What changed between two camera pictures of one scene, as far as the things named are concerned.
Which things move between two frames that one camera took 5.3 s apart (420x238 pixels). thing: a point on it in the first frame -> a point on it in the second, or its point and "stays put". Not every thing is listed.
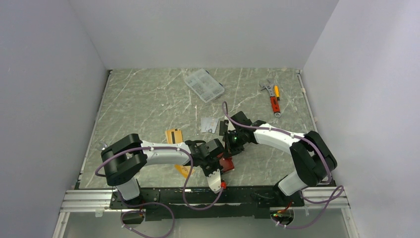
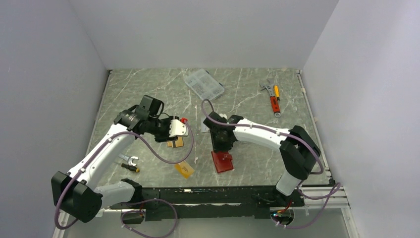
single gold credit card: x=184 y=170 stays put
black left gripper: x=218 y=166 -> x=165 y=137
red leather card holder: x=227 y=163 stays put
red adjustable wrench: x=270 y=86 stays put
